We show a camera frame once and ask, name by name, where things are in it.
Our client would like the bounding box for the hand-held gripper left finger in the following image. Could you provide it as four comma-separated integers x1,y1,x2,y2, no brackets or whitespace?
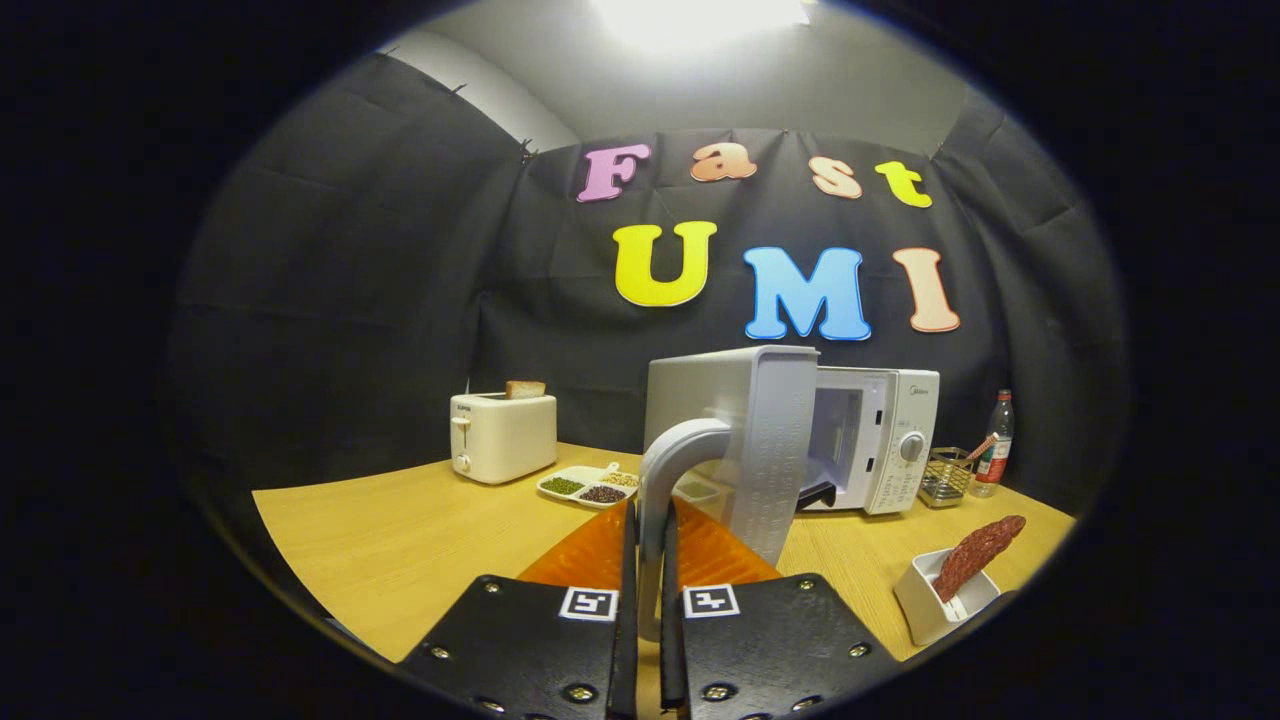
400,498,638,720

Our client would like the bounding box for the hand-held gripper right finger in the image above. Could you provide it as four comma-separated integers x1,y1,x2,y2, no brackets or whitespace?
660,498,901,720

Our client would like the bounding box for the white toaster oven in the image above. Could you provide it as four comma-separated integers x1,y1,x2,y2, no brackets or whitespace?
636,345,941,641

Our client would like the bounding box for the reddish-brown dried meat strip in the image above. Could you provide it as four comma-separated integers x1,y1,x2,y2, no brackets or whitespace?
932,515,1027,604

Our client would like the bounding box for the cream bread toaster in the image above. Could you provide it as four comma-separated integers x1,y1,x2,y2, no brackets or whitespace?
449,392,558,486

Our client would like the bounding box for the white divided tray of beans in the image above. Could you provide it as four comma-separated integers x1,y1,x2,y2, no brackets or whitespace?
537,462,723,509

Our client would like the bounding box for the white rectangular dish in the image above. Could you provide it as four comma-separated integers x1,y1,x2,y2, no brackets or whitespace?
893,548,1001,647

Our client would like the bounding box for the clear bottle with red label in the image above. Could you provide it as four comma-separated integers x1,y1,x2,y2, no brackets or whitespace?
975,389,1015,498

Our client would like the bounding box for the ceiling light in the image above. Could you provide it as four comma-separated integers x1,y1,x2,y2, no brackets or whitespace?
590,0,811,53

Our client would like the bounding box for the metal wire holder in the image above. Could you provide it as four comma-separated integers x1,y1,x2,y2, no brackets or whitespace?
918,447,976,509

